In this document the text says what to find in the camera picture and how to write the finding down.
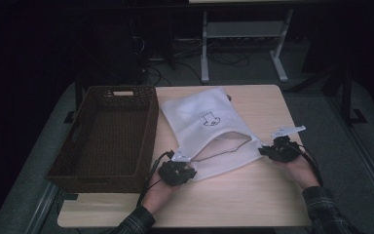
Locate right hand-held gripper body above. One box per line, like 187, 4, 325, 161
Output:
267, 125, 306, 164

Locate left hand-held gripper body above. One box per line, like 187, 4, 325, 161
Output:
158, 148, 196, 187

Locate white mesh laundry bag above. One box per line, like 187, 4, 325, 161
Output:
160, 87, 264, 182

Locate brown woven basket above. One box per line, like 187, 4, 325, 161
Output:
44, 85, 160, 194

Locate person's right hand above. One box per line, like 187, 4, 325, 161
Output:
274, 155, 321, 191

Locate person's left hand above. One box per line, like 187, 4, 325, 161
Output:
141, 172, 180, 215

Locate black metal stand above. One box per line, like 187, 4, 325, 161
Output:
285, 64, 368, 127

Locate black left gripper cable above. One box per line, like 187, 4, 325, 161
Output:
136, 149, 175, 207

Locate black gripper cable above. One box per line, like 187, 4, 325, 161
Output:
136, 149, 175, 207
296, 144, 324, 187

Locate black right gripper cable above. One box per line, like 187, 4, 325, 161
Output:
296, 144, 324, 187

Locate aluminium floor rail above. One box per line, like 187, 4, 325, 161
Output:
23, 181, 61, 234
324, 94, 374, 218

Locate black floor cables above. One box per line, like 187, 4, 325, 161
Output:
130, 35, 251, 87

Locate white metal frame table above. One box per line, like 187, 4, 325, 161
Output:
188, 0, 295, 84

